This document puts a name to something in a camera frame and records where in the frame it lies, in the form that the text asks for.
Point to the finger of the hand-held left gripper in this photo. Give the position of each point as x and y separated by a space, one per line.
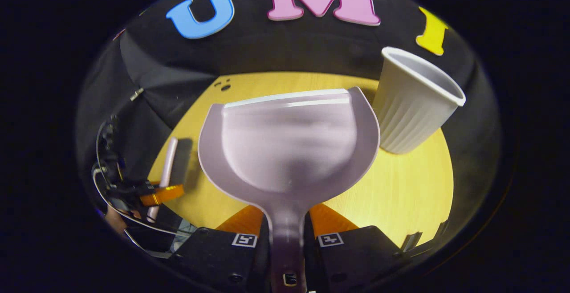
162 195

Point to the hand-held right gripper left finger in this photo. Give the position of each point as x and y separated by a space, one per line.
222 257

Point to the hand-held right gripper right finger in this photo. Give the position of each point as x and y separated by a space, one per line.
352 253

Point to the small pink broom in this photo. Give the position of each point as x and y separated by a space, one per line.
168 164

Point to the pink dustpan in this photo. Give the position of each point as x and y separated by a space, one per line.
289 150

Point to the white ribbed garbage bin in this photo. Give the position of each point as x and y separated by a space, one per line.
409 106

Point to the silver cloth clip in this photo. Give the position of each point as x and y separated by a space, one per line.
136 93

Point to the copper cloth clip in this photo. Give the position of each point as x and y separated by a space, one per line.
118 34

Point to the black backdrop cloth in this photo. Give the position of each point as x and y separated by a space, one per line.
267 48

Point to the black desk edge bracket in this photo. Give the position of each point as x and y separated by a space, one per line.
409 241
442 228

